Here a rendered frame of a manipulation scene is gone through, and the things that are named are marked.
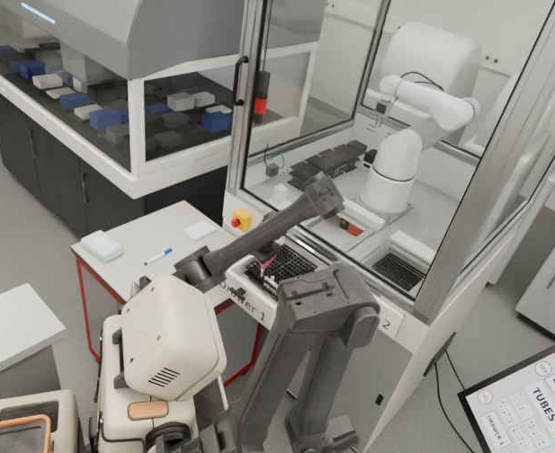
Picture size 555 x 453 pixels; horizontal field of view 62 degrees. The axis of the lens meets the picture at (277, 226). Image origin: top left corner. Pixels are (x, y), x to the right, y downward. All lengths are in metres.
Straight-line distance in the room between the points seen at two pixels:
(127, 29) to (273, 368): 1.49
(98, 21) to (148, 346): 1.47
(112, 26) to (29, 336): 1.16
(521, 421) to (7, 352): 1.50
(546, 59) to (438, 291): 0.73
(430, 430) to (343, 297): 2.03
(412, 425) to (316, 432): 1.72
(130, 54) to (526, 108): 1.36
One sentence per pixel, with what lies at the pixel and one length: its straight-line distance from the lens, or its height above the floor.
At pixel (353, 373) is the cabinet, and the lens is 2.02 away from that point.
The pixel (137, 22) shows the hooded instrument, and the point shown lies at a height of 1.57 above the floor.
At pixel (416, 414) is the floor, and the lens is 2.65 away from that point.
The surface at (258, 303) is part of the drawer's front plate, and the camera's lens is 1.61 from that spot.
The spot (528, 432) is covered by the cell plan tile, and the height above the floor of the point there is 1.06.
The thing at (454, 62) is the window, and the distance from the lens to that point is 1.36.
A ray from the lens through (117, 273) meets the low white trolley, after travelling 1.90.
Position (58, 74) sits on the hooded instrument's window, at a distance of 2.53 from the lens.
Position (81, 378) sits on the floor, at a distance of 2.55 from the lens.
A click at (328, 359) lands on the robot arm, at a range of 0.74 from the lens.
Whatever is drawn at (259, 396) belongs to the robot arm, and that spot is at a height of 1.42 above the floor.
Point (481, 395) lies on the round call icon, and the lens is 1.48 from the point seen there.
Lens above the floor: 2.05
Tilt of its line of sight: 36 degrees down
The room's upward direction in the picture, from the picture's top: 11 degrees clockwise
